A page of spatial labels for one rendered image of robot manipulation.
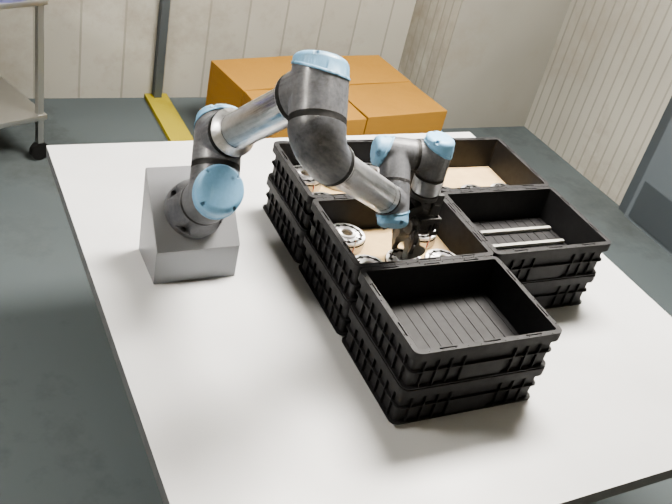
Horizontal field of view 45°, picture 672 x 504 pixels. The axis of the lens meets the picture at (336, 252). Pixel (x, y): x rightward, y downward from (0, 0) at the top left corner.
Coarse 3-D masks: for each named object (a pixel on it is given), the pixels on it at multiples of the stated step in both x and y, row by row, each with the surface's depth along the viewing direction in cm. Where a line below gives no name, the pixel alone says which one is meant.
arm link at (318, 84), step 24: (288, 72) 163; (312, 72) 156; (336, 72) 156; (264, 96) 171; (288, 96) 160; (312, 96) 155; (336, 96) 156; (216, 120) 186; (240, 120) 178; (264, 120) 172; (288, 120) 158; (216, 144) 186; (240, 144) 184
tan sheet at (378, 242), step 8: (368, 232) 223; (376, 232) 224; (384, 232) 225; (368, 240) 220; (376, 240) 221; (384, 240) 222; (440, 240) 228; (368, 248) 217; (376, 248) 218; (384, 248) 218; (432, 248) 223; (440, 248) 224; (376, 256) 214; (384, 256) 215
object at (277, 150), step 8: (280, 144) 233; (288, 144) 235; (280, 152) 229; (280, 160) 229; (288, 160) 226; (288, 168) 224; (296, 176) 220; (296, 184) 220; (304, 184) 218; (304, 192) 215; (312, 200) 213
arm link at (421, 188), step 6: (414, 174) 200; (414, 180) 200; (420, 180) 198; (414, 186) 200; (420, 186) 198; (426, 186) 198; (432, 186) 198; (438, 186) 198; (414, 192) 201; (420, 192) 199; (426, 192) 199; (432, 192) 199; (438, 192) 200
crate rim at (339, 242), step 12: (312, 204) 211; (324, 216) 206; (456, 216) 220; (324, 228) 206; (468, 228) 216; (336, 240) 200; (480, 240) 213; (348, 252) 195; (492, 252) 209; (348, 264) 195; (360, 264) 192; (372, 264) 193; (384, 264) 194; (396, 264) 196
